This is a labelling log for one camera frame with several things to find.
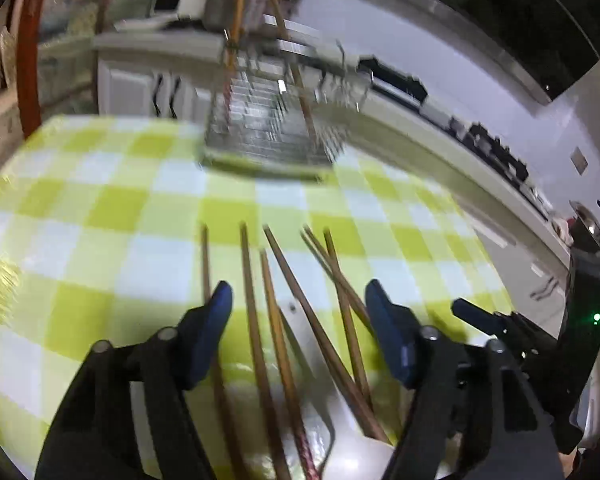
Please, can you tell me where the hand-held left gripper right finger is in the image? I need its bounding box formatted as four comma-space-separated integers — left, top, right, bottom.
364, 279, 567, 480

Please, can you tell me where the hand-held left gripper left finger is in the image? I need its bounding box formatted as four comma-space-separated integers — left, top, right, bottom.
34, 281, 234, 480

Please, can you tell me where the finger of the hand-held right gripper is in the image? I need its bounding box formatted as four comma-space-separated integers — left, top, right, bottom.
451, 297, 508, 352

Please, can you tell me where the wooden chopstick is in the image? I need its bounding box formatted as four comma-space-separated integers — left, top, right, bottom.
262, 225, 391, 445
323, 229, 373, 407
200, 224, 246, 480
300, 226, 374, 332
259, 249, 321, 480
239, 222, 288, 480
225, 0, 249, 111
257, 0, 319, 148

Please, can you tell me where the white plastic spoon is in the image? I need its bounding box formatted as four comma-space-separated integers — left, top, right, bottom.
280, 302, 397, 480

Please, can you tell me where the metal wire utensil holder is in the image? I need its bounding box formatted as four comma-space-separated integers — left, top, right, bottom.
197, 25, 376, 183

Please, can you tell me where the green checked tablecloth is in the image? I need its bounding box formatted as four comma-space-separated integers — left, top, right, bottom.
0, 114, 518, 480

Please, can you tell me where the black gas burner grate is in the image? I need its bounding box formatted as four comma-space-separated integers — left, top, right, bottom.
359, 56, 429, 107
466, 121, 529, 182

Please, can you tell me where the black glass cooktop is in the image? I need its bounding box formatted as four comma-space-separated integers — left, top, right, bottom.
357, 55, 548, 203

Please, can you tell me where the white kitchen counter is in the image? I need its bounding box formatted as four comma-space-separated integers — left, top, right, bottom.
92, 27, 573, 266

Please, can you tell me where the black range hood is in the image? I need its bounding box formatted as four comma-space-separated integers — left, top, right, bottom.
369, 0, 600, 106

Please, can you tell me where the small white appliance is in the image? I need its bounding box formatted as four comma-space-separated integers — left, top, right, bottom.
152, 0, 209, 24

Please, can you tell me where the steel pot with black handle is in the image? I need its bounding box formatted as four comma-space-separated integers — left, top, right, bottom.
569, 200, 600, 257

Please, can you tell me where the black cabinet handle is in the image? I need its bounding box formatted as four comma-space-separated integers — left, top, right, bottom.
168, 76, 182, 119
150, 74, 164, 117

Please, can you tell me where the red wooden door frame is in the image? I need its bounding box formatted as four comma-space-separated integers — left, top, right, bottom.
14, 0, 57, 137

